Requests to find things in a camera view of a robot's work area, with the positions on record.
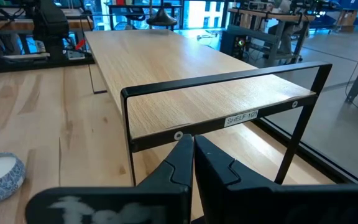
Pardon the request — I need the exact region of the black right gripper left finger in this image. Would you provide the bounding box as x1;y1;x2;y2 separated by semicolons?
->
25;134;195;224

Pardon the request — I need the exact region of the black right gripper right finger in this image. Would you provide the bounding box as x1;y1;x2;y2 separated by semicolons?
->
194;134;358;224

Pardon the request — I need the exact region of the black computer tower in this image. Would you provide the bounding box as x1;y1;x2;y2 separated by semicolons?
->
221;29;250;60

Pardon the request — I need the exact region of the person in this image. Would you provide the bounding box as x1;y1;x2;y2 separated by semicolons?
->
267;0;310;63

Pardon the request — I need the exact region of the black metal candlestick holder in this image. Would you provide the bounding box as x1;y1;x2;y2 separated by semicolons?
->
146;0;178;27

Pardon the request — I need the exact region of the wooden background bench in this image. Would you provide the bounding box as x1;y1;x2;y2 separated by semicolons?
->
0;7;94;34

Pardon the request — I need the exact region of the wooden shelf black metal frame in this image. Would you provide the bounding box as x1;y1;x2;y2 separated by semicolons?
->
84;29;333;187

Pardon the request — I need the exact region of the wooden workbench grey frame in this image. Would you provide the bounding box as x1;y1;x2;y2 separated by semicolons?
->
227;6;318;65

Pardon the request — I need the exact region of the black metal rig frame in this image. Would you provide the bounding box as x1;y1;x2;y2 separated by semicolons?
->
0;55;358;185

